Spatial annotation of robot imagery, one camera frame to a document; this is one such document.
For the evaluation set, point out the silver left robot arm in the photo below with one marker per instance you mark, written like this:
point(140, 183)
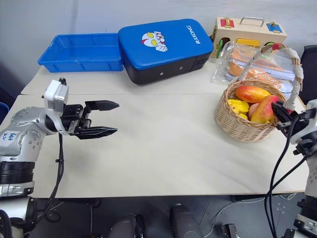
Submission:
point(23, 129)

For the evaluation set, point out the blue cartoon print case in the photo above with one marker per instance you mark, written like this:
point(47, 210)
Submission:
point(163, 47)

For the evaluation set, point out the blue container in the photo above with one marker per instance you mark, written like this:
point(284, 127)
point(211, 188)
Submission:
point(3, 111)

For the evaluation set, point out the dark rounded shape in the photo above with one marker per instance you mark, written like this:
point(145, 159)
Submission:
point(127, 226)
point(184, 221)

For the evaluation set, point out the clear plastic bag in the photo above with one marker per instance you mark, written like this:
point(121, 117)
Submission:
point(224, 72)

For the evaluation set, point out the black chair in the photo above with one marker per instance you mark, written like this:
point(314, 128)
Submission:
point(310, 72)

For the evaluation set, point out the orange toy shoe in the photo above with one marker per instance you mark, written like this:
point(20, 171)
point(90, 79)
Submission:
point(262, 77)

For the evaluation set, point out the small black device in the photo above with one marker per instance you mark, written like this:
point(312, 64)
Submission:
point(229, 231)

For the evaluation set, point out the small yellow fruit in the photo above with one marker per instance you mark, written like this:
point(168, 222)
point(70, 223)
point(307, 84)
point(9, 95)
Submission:
point(244, 117)

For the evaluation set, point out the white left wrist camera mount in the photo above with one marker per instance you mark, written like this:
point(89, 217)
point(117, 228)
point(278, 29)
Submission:
point(55, 95)

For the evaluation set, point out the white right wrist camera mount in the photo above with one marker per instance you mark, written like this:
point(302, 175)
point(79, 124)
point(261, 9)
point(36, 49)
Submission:
point(309, 130)

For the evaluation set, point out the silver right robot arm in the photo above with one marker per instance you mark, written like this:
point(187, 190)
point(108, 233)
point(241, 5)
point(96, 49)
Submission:
point(310, 178)

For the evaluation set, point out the red yellow mango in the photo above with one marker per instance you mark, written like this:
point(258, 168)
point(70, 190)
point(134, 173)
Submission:
point(263, 110)

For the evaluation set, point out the orange yellow mango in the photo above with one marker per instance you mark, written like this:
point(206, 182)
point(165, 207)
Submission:
point(252, 94)

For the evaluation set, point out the wooden latch box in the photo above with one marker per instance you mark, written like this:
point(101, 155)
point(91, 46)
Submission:
point(250, 31)

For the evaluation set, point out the pink peach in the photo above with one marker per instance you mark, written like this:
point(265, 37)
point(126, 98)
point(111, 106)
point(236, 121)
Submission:
point(253, 110)

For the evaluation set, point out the blue plastic bin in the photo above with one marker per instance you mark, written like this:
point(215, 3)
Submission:
point(79, 53)

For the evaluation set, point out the large yellow fruit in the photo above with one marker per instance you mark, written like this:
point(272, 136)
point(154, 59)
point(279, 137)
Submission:
point(239, 106)

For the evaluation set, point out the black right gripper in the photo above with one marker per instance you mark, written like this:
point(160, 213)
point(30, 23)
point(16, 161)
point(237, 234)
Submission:
point(291, 124)

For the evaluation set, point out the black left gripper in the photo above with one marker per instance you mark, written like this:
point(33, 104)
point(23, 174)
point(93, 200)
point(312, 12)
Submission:
point(73, 119)

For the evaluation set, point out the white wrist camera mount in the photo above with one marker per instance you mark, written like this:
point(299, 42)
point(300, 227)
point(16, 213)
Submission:
point(55, 95)
point(309, 130)

